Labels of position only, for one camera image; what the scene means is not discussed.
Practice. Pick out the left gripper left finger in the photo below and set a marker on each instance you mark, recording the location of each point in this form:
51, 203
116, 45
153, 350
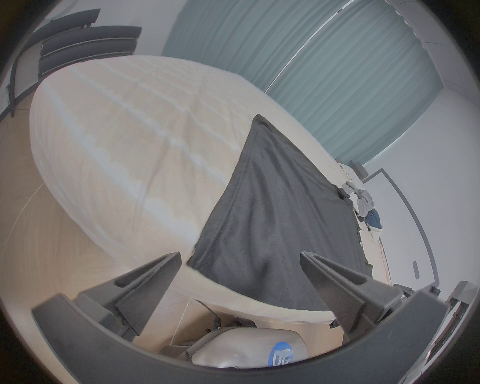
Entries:
146, 300

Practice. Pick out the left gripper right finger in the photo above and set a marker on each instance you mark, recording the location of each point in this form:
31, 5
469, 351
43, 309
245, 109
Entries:
337, 300

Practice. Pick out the black T-shirt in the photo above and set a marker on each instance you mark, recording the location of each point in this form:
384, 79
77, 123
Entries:
277, 217

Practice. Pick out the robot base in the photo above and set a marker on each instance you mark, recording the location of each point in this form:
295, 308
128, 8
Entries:
240, 348

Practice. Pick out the pile of clothes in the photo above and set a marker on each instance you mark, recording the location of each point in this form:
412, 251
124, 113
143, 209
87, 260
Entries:
365, 206

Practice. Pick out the bed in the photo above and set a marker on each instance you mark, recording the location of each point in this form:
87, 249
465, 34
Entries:
131, 131

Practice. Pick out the white printed pillow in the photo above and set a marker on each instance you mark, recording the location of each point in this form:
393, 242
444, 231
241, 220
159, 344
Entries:
347, 173

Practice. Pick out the grey bedside table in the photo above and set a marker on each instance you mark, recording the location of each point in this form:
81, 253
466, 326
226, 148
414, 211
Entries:
359, 169

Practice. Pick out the blue-green curtain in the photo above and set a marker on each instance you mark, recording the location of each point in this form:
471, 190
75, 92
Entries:
232, 33
360, 82

